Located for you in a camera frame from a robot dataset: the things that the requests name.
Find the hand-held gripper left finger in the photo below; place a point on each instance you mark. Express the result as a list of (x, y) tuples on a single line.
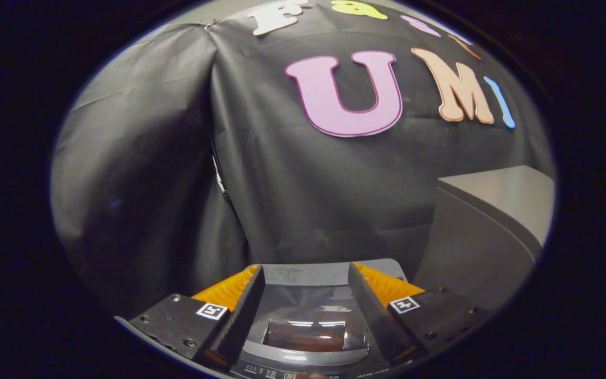
[(240, 310)]

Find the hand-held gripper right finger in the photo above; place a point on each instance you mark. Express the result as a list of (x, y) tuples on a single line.
[(374, 316)]

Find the black backdrop cloth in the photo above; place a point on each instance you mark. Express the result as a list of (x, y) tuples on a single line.
[(150, 158)]

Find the metal clip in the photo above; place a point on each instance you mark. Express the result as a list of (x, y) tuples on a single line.
[(208, 24)]

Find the beige cabinet with dark frame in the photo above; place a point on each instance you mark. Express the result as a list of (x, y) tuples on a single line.
[(471, 237)]

